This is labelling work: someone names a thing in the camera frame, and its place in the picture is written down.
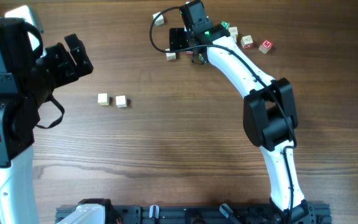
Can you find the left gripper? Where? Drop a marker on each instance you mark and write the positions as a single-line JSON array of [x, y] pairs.
[[69, 69]]

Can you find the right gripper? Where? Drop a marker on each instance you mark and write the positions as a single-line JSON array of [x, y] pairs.
[[176, 39]]

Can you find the green edged picture block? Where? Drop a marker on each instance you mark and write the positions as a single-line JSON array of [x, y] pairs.
[[201, 58]]

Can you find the yellow edged wooden block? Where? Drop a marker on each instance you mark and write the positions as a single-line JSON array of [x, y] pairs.
[[103, 99]]

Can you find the plain wooden block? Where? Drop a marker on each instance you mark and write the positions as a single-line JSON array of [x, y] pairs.
[[121, 101]]

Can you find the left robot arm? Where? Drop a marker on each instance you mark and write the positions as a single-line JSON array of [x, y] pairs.
[[28, 77]]

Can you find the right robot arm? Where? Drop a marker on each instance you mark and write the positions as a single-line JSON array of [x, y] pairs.
[[269, 117]]

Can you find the green N letter block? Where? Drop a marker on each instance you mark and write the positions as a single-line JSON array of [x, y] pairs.
[[225, 24]]

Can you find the white picture block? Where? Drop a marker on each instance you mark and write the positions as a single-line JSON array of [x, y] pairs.
[[234, 33]]

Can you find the red edged white block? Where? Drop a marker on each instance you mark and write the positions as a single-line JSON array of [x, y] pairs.
[[247, 42]]

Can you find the red M letter block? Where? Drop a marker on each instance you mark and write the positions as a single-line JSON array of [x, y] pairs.
[[265, 46]]

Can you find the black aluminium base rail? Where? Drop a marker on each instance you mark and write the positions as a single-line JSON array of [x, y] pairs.
[[102, 211]]

